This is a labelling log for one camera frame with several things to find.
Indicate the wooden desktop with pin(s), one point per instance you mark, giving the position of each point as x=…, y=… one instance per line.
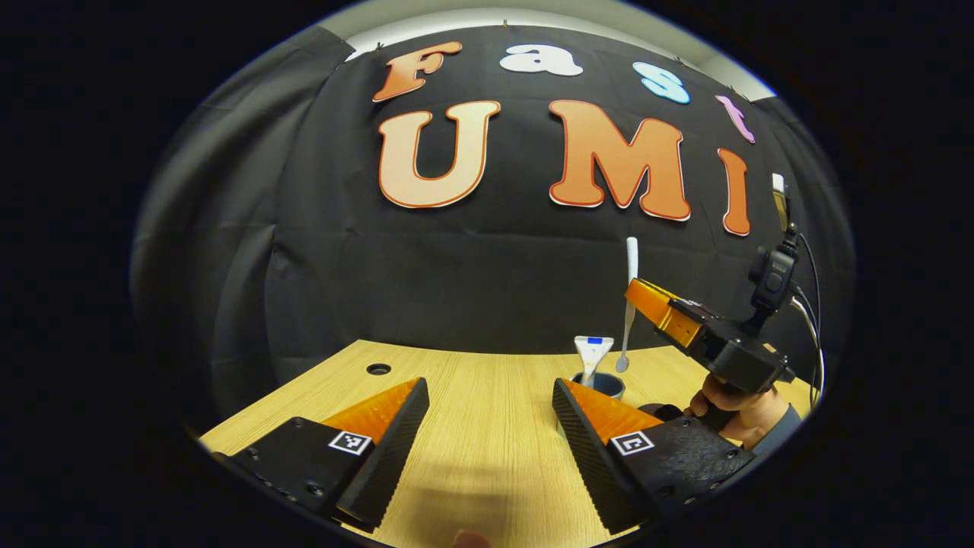
x=494, y=426

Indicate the white toothpaste tube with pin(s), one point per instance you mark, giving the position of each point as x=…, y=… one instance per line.
x=592, y=354

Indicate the black backdrop cloth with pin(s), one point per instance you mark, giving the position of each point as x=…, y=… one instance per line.
x=494, y=281

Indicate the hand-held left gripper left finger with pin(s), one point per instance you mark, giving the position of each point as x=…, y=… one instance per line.
x=392, y=457

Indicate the dark brown round coaster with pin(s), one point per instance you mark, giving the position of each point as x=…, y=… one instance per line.
x=666, y=411

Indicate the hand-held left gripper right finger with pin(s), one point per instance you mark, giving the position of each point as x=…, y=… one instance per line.
x=586, y=457

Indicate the white toothbrush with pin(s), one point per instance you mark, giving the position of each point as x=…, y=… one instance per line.
x=631, y=262

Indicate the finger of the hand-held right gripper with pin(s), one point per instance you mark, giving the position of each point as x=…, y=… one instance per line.
x=658, y=308

